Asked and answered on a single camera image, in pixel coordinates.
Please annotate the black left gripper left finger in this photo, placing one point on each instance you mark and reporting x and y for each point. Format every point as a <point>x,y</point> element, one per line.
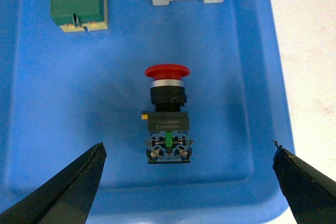
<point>65,198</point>

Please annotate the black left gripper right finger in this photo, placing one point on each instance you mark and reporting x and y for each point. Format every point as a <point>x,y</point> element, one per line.
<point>310,194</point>

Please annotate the red emergency stop button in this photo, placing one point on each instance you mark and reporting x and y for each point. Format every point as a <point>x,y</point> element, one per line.
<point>168,126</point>

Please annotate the blue plastic tray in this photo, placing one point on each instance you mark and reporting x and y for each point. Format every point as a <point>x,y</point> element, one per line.
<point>62,93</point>

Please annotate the green terminal block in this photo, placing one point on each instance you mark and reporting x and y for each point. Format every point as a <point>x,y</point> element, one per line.
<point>79,15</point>

